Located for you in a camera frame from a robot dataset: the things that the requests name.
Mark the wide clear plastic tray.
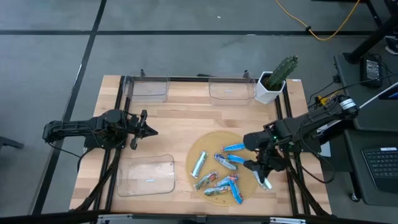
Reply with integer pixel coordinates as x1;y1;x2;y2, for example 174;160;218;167
116;154;176;198

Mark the black power adapter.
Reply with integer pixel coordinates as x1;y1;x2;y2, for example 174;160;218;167
359;54;384;89

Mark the black laptop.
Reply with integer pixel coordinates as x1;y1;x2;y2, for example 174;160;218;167
343;129;398;207

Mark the green red granola bar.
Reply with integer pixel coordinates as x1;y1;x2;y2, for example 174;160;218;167
193;170;220;190

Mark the blue screen device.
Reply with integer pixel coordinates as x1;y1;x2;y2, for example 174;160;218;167
378;90;398;101

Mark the person's sneaker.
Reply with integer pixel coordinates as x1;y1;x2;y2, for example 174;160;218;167
384;35;398;55

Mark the black crossbar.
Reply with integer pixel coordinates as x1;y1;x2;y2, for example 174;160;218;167
0;210;398;224

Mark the yellow floor cable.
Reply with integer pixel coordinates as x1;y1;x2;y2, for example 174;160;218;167
274;0;361;42

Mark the white rod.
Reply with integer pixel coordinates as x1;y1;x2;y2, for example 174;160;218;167
357;81;398;108

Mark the white hexagonal plant pot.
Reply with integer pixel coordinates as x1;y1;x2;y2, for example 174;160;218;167
254;70;287;105

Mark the black desk leg beam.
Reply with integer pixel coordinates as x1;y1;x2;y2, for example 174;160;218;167
343;0;398;65

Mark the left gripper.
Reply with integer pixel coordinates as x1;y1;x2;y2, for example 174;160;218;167
123;109;159;151

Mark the small white box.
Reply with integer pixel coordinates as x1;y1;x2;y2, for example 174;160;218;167
320;142;332;158

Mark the black desk cable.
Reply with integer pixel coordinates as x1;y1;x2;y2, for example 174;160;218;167
307;73;398;110

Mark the black aluminium table frame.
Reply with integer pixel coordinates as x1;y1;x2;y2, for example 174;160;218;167
70;68;332;218

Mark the green cactus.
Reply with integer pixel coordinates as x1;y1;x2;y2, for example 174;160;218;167
268;55;299;91

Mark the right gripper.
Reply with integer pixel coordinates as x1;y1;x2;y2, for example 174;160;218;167
243;130;285;185

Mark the clear plastic bin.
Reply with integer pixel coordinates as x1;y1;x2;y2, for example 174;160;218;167
123;74;170;103
208;74;257;106

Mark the silver metal bracket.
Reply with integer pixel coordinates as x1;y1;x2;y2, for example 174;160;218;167
269;217;307;224
96;213;134;224

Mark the grey chair foot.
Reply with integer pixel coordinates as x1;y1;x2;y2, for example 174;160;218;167
0;135;25;151

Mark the round wooden plate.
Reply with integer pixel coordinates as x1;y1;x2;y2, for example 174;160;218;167
185;130;261;207

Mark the blue red granola bar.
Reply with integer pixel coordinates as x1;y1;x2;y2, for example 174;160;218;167
228;179;244;205
214;174;239;188

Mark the black side desk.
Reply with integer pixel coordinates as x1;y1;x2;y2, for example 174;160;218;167
334;52;398;133

